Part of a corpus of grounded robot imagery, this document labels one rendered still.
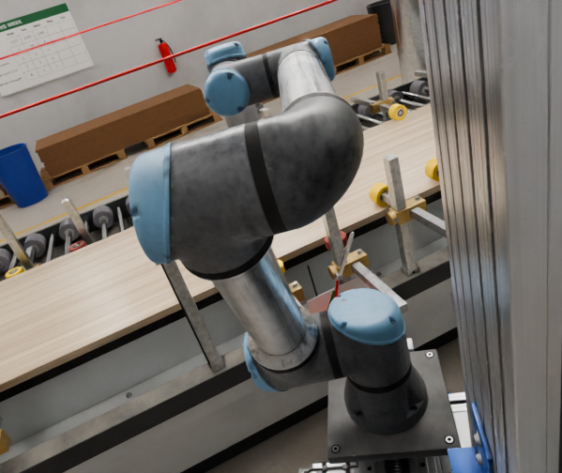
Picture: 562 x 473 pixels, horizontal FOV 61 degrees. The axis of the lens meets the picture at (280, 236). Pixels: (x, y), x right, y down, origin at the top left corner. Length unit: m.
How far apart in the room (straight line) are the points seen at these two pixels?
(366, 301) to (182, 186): 0.45
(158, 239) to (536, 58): 0.34
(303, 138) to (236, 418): 1.78
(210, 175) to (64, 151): 6.74
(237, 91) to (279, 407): 1.60
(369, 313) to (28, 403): 1.39
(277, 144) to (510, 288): 0.23
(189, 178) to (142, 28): 7.98
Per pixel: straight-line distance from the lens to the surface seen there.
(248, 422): 2.16
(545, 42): 0.25
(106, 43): 8.35
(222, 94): 0.81
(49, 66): 8.31
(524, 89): 0.26
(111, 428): 1.69
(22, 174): 6.81
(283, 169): 0.43
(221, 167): 0.44
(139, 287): 1.85
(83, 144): 7.16
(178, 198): 0.44
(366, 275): 1.55
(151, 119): 7.20
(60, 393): 1.89
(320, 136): 0.45
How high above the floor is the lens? 1.77
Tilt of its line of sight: 29 degrees down
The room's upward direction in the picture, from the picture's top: 18 degrees counter-clockwise
